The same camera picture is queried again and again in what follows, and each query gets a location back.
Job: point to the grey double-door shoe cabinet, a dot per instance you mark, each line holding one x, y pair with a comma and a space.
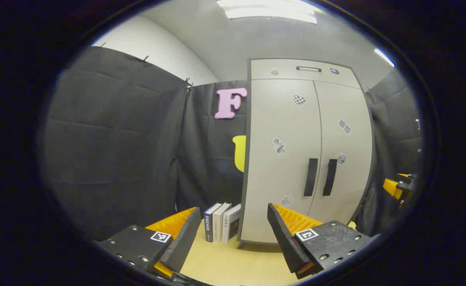
284, 70

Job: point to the small ceiling light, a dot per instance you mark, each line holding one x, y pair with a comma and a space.
384, 57

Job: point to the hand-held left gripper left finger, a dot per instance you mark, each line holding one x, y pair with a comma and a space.
183, 242

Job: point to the long ceiling light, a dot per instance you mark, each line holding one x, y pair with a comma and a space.
270, 12

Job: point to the white book with black cover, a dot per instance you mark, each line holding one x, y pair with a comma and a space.
229, 224

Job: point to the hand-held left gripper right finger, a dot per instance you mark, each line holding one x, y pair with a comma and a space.
284, 238

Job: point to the black backdrop cloth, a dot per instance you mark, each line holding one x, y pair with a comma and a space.
117, 139

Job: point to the blue book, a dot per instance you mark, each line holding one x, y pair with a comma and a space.
209, 226

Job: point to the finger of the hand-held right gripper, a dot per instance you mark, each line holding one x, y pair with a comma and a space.
392, 188

